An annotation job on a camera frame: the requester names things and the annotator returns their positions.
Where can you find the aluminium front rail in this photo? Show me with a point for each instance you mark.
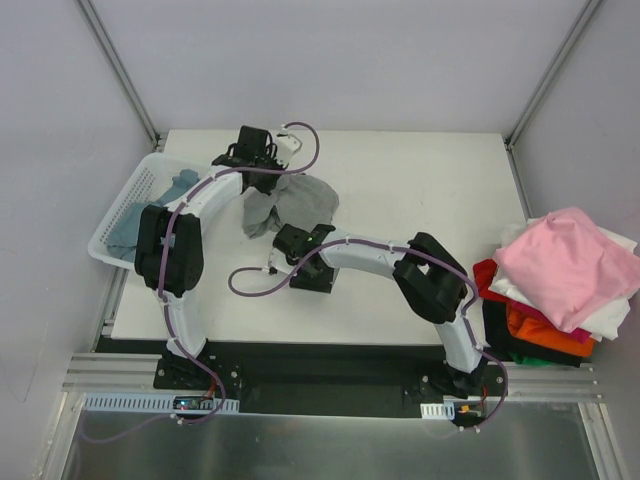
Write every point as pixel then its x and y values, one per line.
pixel 120 372

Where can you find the black t-shirt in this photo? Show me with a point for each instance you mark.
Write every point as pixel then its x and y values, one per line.
pixel 501 342

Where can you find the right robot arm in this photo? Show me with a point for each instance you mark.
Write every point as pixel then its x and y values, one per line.
pixel 431 281

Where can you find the white plastic laundry basket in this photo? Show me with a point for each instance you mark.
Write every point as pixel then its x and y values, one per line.
pixel 158 180

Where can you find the white t-shirt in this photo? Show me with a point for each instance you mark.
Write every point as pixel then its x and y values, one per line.
pixel 602 323

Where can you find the cable duct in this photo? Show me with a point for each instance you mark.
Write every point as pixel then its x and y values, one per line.
pixel 158 403
pixel 438 411

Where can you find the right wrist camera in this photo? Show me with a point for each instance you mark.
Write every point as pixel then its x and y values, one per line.
pixel 277 263

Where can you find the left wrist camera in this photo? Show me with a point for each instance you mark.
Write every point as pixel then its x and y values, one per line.
pixel 287 146

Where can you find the pink t-shirt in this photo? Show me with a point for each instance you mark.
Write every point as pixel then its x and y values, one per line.
pixel 568 267

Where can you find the green t-shirt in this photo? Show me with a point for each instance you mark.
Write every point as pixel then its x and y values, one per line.
pixel 528 360

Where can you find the blue-grey t-shirt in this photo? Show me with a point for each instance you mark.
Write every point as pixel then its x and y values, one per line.
pixel 138 217

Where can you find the right cable duct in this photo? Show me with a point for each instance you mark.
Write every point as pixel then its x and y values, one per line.
pixel 438 411

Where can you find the left cable duct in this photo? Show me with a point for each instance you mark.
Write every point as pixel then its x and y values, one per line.
pixel 158 403

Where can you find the orange t-shirt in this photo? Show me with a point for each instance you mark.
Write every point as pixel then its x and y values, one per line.
pixel 541 332

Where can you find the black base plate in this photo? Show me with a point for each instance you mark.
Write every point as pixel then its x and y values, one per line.
pixel 383 381

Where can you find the aluminium frame post left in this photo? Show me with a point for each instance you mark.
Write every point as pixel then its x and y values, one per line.
pixel 99 32

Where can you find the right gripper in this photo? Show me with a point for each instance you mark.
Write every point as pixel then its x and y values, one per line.
pixel 310 275

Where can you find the grey t-shirt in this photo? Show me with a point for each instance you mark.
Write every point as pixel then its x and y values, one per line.
pixel 300 200

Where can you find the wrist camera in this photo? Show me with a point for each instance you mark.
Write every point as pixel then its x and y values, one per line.
pixel 287 146
pixel 277 263

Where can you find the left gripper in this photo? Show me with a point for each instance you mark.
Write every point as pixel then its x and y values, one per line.
pixel 265 180

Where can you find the aluminium frame post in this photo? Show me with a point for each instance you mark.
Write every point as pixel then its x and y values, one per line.
pixel 558 62
pixel 99 32

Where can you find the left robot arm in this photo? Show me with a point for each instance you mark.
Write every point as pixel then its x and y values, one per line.
pixel 169 252

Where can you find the aluminium frame post right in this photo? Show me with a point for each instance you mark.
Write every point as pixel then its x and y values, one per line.
pixel 558 62

